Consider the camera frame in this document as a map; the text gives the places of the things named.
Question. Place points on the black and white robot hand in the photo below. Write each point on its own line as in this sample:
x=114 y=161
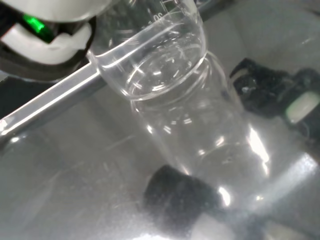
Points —
x=37 y=52

